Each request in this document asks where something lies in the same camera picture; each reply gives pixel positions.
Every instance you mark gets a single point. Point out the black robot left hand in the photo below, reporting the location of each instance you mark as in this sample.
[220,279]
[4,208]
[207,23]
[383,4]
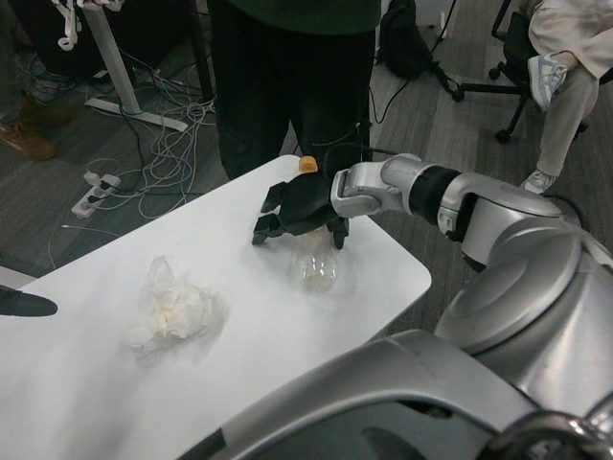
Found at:
[24,304]

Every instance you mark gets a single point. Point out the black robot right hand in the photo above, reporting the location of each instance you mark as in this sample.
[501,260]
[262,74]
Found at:
[306,203]

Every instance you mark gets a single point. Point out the clear plastic bottle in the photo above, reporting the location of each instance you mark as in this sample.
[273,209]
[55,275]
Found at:
[318,268]

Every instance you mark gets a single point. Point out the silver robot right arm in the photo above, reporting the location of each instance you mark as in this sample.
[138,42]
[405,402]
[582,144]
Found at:
[503,230]

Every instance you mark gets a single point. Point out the black tripod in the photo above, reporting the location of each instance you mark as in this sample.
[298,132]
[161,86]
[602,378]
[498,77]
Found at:
[369,120]

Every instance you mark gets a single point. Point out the person in green sweater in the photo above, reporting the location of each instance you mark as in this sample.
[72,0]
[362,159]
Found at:
[268,86]

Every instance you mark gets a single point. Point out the white power strip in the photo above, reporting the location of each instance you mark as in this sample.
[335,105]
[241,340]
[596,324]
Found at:
[96,194]

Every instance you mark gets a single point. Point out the crumpled clear plastic bag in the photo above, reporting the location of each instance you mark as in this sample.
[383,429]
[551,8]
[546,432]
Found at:
[177,311]

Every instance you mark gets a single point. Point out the person with tan boots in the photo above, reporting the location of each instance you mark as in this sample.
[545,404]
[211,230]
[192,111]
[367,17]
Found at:
[29,139]

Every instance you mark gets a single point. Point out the desk with black leg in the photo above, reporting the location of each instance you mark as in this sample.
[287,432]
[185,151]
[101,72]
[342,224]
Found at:
[203,52]

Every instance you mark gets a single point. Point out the black backpack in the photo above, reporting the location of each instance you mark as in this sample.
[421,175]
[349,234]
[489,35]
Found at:
[404,43]

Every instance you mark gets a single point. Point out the black stand leg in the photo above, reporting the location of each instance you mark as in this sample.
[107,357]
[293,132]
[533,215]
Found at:
[447,79]

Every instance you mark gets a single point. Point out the silver robot chest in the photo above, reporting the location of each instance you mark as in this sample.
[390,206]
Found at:
[383,412]

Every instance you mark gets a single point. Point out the white standing desk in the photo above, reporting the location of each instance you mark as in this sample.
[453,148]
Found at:
[117,62]

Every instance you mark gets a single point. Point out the black office chair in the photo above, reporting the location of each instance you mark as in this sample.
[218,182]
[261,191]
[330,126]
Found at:
[512,57]

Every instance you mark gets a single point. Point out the person in beige clothes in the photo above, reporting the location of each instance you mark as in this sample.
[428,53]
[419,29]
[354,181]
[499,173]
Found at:
[565,96]

